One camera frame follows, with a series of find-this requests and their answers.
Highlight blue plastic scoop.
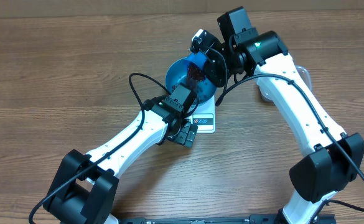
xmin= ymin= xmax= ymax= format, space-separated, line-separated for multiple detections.
xmin=184 ymin=52 xmax=207 ymax=71

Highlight white digital kitchen scale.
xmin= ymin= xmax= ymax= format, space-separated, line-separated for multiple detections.
xmin=186 ymin=96 xmax=216 ymax=134

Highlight teal plastic bowl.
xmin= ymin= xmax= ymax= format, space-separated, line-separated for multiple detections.
xmin=165 ymin=55 xmax=217 ymax=105

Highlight clear plastic container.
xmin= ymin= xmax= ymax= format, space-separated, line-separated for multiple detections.
xmin=259 ymin=65 xmax=312 ymax=103

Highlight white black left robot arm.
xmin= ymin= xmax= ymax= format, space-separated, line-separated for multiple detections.
xmin=29 ymin=84 xmax=197 ymax=224

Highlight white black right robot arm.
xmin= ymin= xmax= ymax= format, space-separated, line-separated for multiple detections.
xmin=192 ymin=7 xmax=364 ymax=223

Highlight red adzuki beans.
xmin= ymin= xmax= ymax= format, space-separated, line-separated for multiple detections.
xmin=170 ymin=63 xmax=215 ymax=100

